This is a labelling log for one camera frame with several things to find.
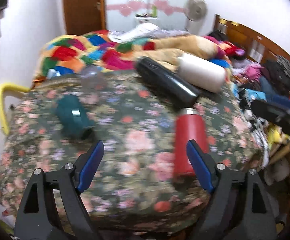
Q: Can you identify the red gioia thermos bottle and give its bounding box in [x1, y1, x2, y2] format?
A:
[173, 107, 209, 178]

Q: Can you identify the dark green faceted cup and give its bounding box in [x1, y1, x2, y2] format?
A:
[55, 94, 95, 140]

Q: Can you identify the clear glass cup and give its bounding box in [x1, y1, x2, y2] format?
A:
[79, 65, 107, 98]

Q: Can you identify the pile of clothes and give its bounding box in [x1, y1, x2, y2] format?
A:
[207, 29, 290, 131]

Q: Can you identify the green floral bedspread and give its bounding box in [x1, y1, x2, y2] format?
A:
[0, 69, 263, 230]

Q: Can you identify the wooden headboard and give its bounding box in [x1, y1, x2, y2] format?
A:
[213, 15, 290, 64]

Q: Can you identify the white thermos bottle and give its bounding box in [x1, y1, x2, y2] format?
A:
[177, 53, 226, 93]

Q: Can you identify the yellow curved pipe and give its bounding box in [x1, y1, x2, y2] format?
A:
[0, 82, 31, 135]

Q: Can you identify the black thermos bottle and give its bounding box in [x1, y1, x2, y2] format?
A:
[135, 56, 201, 108]

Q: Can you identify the white standing fan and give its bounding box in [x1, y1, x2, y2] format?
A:
[183, 0, 208, 35]

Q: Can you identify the colourful patchwork quilt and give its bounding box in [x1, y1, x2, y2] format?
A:
[33, 30, 231, 82]

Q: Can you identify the grey white crumpled blanket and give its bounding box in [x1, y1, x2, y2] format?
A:
[108, 23, 190, 44]

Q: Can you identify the green bottle on cabinet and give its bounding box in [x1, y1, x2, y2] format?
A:
[151, 4, 157, 18]

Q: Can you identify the small white cabinet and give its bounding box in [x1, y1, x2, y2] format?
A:
[135, 14, 158, 22]

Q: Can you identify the brown wooden door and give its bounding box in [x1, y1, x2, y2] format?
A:
[63, 0, 105, 35]

